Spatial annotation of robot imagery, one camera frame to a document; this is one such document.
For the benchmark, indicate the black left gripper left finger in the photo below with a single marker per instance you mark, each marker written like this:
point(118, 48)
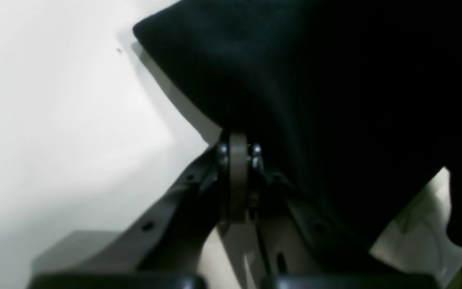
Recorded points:
point(162, 247)

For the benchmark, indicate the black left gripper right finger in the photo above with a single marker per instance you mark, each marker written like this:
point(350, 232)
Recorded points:
point(301, 249)

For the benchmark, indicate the black T-shirt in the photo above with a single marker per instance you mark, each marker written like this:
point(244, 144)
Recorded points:
point(358, 102)

